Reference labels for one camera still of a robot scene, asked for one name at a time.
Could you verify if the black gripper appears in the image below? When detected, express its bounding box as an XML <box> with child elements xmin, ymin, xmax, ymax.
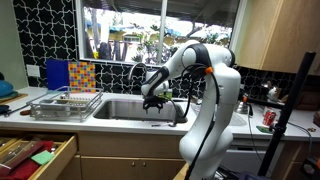
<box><xmin>143</xmin><ymin>94</ymin><xmax>166</xmax><ymax>115</ymax></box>

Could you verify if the stainless steel sink basin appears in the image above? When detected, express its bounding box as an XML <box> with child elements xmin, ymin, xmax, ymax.
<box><xmin>92</xmin><ymin>98</ymin><xmax>188</xmax><ymax>124</ymax></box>

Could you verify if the silver spoon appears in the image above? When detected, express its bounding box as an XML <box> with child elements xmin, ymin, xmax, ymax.
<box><xmin>151</xmin><ymin>121</ymin><xmax>178</xmax><ymax>128</ymax></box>

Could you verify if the brushed steel gooseneck faucet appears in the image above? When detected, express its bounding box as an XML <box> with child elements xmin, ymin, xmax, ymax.
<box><xmin>128</xmin><ymin>62</ymin><xmax>150</xmax><ymax>88</ymax></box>

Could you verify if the wooden base cabinet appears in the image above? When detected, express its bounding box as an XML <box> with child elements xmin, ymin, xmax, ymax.
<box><xmin>56</xmin><ymin>131</ymin><xmax>188</xmax><ymax>180</ymax></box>

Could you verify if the colourful mosaic cutting board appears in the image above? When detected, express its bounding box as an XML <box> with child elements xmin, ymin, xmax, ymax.
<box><xmin>67</xmin><ymin>61</ymin><xmax>97</xmax><ymax>94</ymax></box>

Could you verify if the white framed window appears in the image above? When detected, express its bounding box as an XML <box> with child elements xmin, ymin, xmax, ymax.
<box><xmin>74</xmin><ymin>0</ymin><xmax>248</xmax><ymax>74</ymax></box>

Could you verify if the silver kettle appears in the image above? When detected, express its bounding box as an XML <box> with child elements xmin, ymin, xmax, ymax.
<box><xmin>233</xmin><ymin>99</ymin><xmax>250</xmax><ymax>115</ymax></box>

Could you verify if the white dishwasher front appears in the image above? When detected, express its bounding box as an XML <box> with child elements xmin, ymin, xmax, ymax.
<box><xmin>219</xmin><ymin>138</ymin><xmax>288</xmax><ymax>178</ymax></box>

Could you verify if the blue cutting board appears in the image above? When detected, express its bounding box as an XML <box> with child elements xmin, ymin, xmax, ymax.
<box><xmin>45</xmin><ymin>58</ymin><xmax>71</xmax><ymax>91</ymax></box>

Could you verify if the open wooden drawer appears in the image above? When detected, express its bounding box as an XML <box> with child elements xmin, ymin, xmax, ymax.
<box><xmin>0</xmin><ymin>131</ymin><xmax>78</xmax><ymax>180</ymax></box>

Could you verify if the green counter sponge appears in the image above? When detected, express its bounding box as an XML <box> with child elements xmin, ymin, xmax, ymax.
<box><xmin>255</xmin><ymin>124</ymin><xmax>274</xmax><ymax>135</ymax></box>

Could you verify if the red soda can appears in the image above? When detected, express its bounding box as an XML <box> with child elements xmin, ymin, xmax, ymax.
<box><xmin>262</xmin><ymin>107</ymin><xmax>278</xmax><ymax>127</ymax></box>

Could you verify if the cat figurine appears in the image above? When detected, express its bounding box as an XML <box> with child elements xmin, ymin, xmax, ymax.
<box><xmin>262</xmin><ymin>80</ymin><xmax>282</xmax><ymax>103</ymax></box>

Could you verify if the green cloth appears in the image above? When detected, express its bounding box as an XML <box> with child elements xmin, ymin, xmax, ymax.
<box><xmin>30</xmin><ymin>149</ymin><xmax>56</xmax><ymax>167</ymax></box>

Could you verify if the wooden chopping board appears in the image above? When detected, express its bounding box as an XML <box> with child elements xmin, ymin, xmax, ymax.
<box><xmin>0</xmin><ymin>93</ymin><xmax>29</xmax><ymax>105</ymax></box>

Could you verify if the red cloth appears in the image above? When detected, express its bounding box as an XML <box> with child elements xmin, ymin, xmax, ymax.
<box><xmin>0</xmin><ymin>139</ymin><xmax>55</xmax><ymax>180</ymax></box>

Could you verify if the teal blue pot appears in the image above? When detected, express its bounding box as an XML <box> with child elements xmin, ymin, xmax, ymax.
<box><xmin>0</xmin><ymin>79</ymin><xmax>19</xmax><ymax>101</ymax></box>

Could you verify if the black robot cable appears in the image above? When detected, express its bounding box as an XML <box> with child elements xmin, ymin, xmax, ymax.
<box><xmin>181</xmin><ymin>64</ymin><xmax>222</xmax><ymax>180</ymax></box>

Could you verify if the metal wire dish rack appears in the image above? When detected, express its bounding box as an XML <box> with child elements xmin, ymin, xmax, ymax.
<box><xmin>27</xmin><ymin>85</ymin><xmax>104</xmax><ymax>123</ymax></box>

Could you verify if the white wall outlet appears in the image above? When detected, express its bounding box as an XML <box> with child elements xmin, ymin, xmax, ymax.
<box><xmin>26</xmin><ymin>64</ymin><xmax>41</xmax><ymax>78</ymax></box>

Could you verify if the black camera stand pole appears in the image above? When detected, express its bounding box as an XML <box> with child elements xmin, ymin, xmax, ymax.
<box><xmin>238</xmin><ymin>51</ymin><xmax>318</xmax><ymax>178</ymax></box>

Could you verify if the wooden wall cabinet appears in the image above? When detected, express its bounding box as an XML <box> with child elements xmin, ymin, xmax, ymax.
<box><xmin>234</xmin><ymin>0</ymin><xmax>320</xmax><ymax>76</ymax></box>

